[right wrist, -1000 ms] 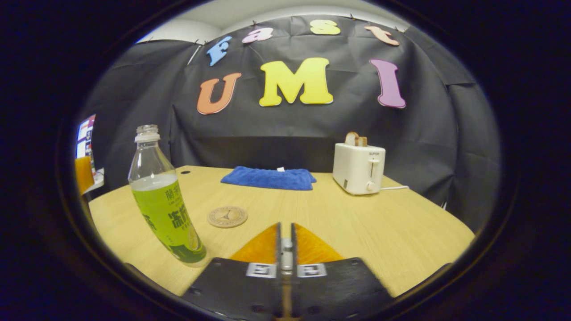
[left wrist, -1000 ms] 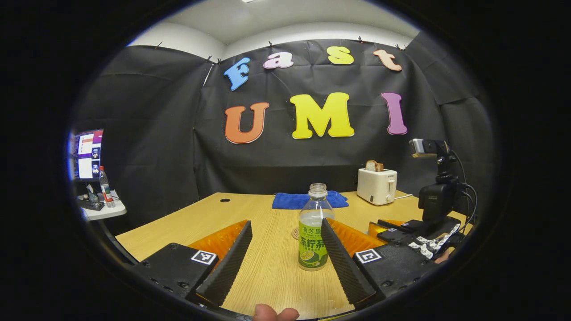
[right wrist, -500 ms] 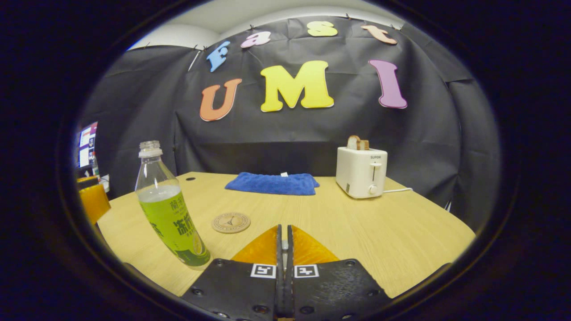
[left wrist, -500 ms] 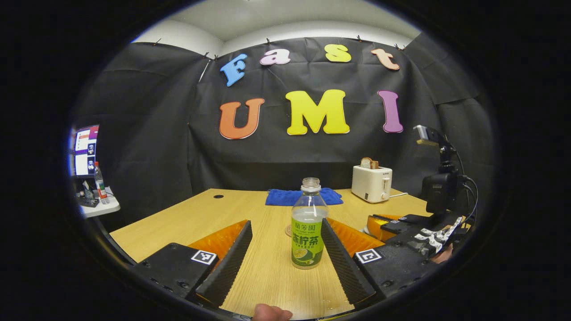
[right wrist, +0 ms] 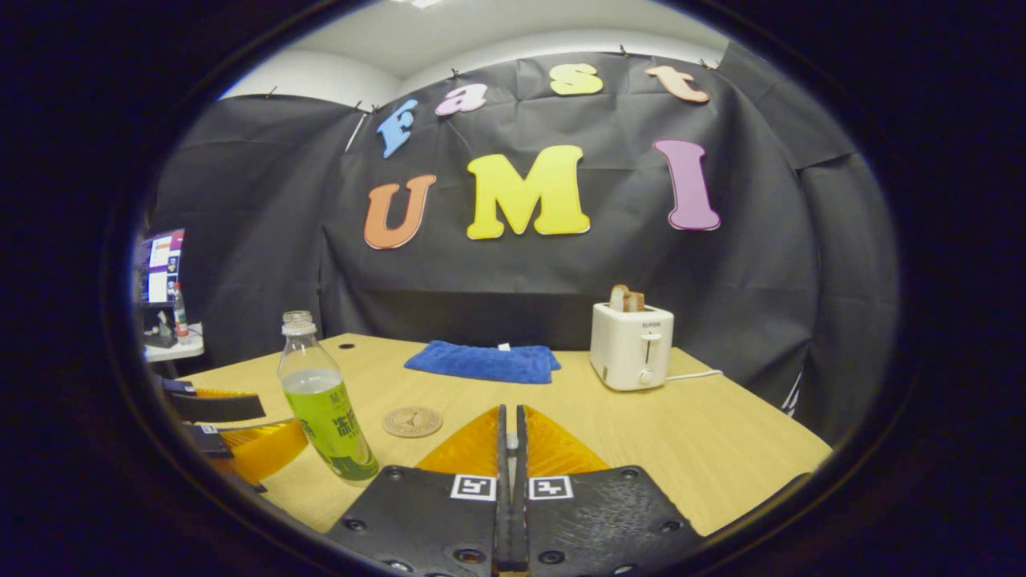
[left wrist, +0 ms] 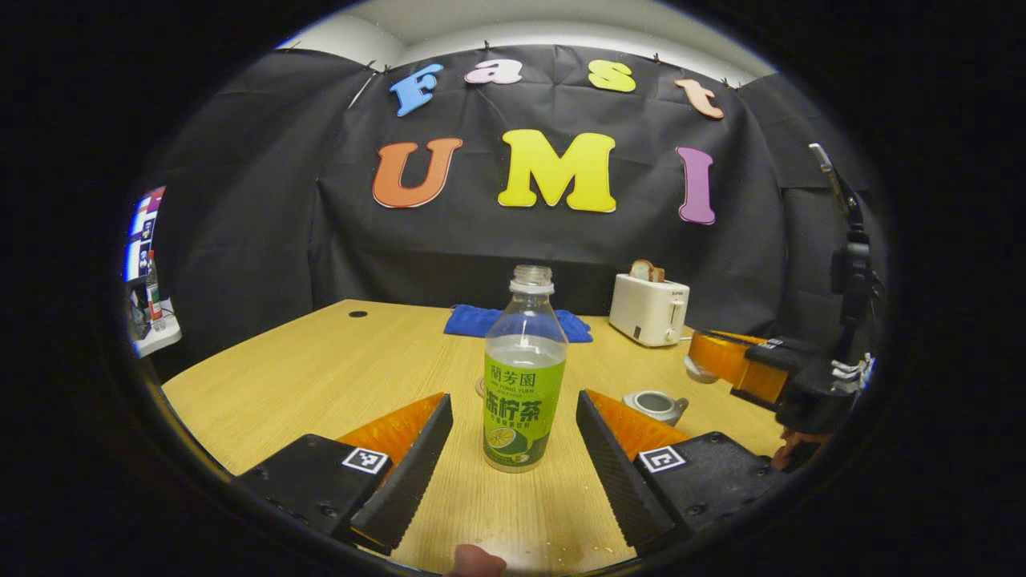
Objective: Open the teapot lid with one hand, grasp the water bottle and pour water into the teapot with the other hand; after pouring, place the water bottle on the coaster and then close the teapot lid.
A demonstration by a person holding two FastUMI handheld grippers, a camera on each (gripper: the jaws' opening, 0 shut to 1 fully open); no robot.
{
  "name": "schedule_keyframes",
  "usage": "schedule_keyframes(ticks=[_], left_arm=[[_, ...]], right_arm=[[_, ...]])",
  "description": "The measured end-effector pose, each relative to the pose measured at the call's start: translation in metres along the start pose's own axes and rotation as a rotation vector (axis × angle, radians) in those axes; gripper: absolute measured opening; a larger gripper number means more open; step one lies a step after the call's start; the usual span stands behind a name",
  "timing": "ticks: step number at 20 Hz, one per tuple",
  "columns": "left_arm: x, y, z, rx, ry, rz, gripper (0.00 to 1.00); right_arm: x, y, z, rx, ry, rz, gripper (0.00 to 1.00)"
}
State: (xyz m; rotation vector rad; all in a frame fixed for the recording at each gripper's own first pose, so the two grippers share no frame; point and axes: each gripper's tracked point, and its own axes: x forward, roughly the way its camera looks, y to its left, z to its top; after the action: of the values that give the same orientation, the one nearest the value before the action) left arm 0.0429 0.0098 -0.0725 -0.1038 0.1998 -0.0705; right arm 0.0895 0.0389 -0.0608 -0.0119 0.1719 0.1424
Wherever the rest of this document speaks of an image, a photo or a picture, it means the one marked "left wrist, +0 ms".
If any cream white toaster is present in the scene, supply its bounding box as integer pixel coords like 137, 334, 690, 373
609, 273, 690, 347

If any computer monitor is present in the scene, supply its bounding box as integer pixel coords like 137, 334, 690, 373
124, 186, 167, 283

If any blue folded cloth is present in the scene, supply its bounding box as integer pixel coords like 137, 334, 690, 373
443, 304, 594, 344

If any small red cap bottle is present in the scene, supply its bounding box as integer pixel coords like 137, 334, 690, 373
144, 250, 164, 321

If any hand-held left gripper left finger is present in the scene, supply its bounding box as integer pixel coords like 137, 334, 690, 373
232, 393, 454, 555

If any green label water bottle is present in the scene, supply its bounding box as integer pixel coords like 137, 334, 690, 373
483, 265, 568, 474

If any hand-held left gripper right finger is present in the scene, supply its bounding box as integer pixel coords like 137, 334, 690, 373
576, 389, 793, 554

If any white teacup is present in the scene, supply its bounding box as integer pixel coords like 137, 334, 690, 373
624, 390, 690, 427

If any white side table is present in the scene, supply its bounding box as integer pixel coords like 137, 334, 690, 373
131, 301, 182, 358

